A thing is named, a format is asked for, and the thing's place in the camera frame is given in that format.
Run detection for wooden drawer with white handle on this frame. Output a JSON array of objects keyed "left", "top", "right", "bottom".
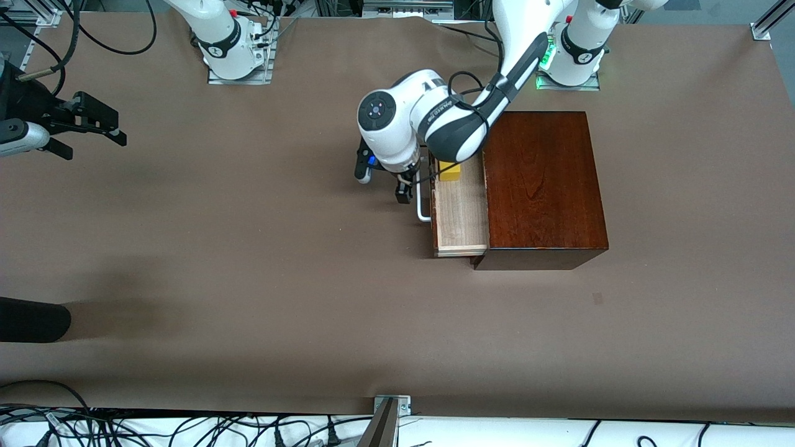
[{"left": 415, "top": 149, "right": 491, "bottom": 258}]

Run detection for dark brown wooden cabinet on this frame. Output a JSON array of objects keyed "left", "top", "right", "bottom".
[{"left": 475, "top": 111, "right": 609, "bottom": 271}]

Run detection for grey device box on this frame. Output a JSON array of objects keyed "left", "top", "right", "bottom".
[{"left": 362, "top": 0, "right": 455, "bottom": 18}]

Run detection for brown paper table cover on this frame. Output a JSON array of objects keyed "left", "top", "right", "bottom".
[{"left": 0, "top": 12, "right": 795, "bottom": 424}]

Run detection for black cylindrical object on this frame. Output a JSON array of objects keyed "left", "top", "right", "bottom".
[{"left": 0, "top": 297, "right": 71, "bottom": 343}]

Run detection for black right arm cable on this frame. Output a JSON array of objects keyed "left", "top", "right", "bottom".
[{"left": 0, "top": 0, "right": 157, "bottom": 83}]

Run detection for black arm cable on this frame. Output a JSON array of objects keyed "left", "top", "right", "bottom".
[
  {"left": 0, "top": 0, "right": 157, "bottom": 83},
  {"left": 429, "top": 70, "right": 497, "bottom": 184}
]

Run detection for aluminium frame rail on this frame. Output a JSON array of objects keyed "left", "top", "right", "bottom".
[
  {"left": 19, "top": 0, "right": 63, "bottom": 70},
  {"left": 750, "top": 0, "right": 795, "bottom": 42}
]

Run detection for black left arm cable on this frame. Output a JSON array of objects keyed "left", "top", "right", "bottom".
[{"left": 429, "top": 70, "right": 497, "bottom": 184}]

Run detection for thin black table cable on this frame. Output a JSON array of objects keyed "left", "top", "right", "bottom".
[{"left": 435, "top": 22, "right": 499, "bottom": 43}]

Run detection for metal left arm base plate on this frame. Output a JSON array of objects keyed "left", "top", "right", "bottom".
[{"left": 535, "top": 31, "right": 601, "bottom": 92}]

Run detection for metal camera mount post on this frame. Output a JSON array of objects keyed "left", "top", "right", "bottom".
[{"left": 357, "top": 394, "right": 412, "bottom": 447}]

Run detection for tangled black cables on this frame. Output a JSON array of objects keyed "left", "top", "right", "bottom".
[{"left": 0, "top": 380, "right": 373, "bottom": 447}]

